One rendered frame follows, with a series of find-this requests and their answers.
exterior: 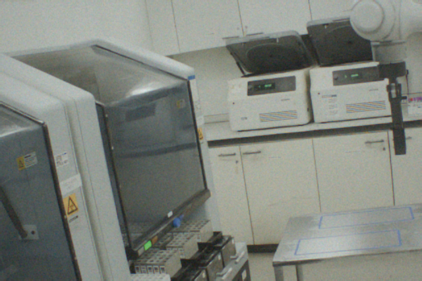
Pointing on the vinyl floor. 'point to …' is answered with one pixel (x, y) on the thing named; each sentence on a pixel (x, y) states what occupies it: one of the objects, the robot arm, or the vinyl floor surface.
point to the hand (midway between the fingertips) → (399, 140)
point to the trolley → (349, 237)
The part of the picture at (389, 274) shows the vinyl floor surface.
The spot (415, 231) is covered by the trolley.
